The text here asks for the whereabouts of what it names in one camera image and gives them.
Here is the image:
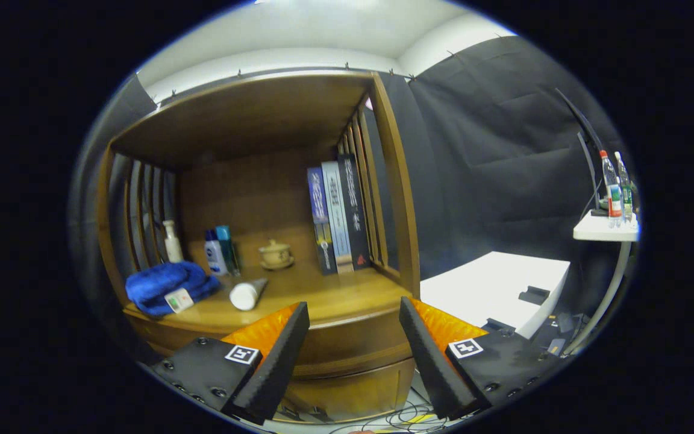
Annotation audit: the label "black spine book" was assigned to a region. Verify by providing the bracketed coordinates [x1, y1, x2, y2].
[337, 154, 372, 271]

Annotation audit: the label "white bottle blue cap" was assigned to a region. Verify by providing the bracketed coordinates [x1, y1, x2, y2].
[204, 229, 228, 277]

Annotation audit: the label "water bottle red label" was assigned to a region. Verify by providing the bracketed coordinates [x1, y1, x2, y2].
[600, 149, 624, 228]

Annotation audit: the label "white pump bottle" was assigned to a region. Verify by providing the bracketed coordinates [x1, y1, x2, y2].
[162, 220, 184, 264]

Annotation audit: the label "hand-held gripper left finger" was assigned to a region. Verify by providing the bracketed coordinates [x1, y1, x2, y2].
[151, 301, 311, 426]

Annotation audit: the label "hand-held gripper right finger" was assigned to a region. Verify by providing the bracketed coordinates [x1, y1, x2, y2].
[399, 295, 564, 421]

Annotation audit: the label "small black bracket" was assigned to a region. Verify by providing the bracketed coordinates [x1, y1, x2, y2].
[518, 286, 551, 306]

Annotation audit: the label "wooden drawer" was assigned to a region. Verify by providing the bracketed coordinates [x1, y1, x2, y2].
[124, 304, 415, 380]

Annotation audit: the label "dark floor equipment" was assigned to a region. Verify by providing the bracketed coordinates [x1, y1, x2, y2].
[540, 313, 586, 356]

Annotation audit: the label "wooden cabinet door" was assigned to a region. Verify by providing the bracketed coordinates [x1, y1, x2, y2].
[308, 359, 417, 423]

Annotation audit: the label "water bottle green label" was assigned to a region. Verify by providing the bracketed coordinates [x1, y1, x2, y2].
[614, 151, 634, 224]

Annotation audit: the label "wooden cabinet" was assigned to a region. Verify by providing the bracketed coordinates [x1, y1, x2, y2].
[95, 71, 423, 424]

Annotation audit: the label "pale spine book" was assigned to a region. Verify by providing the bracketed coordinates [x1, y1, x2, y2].
[321, 160, 355, 274]

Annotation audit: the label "blue towel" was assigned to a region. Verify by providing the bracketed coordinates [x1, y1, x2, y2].
[125, 261, 222, 319]

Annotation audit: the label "wooden countertop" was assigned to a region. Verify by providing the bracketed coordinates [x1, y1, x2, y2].
[123, 265, 414, 332]

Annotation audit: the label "white green tube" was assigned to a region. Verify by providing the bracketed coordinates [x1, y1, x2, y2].
[229, 277, 269, 312]

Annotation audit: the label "floor cables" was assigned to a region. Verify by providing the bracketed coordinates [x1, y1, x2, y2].
[329, 401, 444, 433]

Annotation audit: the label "teal bottle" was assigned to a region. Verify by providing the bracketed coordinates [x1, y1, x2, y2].
[215, 225, 241, 277]

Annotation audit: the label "white side table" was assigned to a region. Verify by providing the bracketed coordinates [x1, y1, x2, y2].
[564, 211, 640, 356]

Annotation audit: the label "beige lidded teacup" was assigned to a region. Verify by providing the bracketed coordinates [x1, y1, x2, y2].
[258, 239, 295, 271]

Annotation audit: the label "white box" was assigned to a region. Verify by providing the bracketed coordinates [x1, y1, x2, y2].
[419, 251, 572, 339]

